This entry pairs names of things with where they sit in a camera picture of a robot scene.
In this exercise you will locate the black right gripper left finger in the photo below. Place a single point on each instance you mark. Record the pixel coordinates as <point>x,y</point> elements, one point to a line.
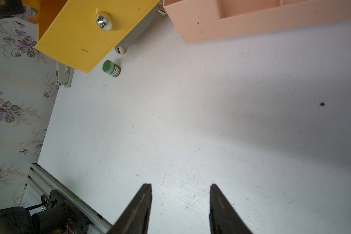
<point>135,218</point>

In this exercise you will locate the yellow drawer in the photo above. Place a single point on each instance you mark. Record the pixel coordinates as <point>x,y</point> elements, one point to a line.
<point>81,33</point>

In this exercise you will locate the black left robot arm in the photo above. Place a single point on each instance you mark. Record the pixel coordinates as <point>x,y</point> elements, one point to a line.
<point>10,8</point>

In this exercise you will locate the aluminium rail frame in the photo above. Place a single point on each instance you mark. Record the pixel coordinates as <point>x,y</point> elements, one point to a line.
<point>39,183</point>

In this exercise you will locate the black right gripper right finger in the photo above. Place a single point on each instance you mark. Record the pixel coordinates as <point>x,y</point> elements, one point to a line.
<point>223,218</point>

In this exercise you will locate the beige plastic file organizer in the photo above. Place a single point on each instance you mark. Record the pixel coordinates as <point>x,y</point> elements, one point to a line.
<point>200,21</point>

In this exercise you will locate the green paint can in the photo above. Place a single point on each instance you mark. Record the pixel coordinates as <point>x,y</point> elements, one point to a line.
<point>111,68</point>

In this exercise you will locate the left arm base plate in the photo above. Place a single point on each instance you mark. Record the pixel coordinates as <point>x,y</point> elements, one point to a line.
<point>60,216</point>

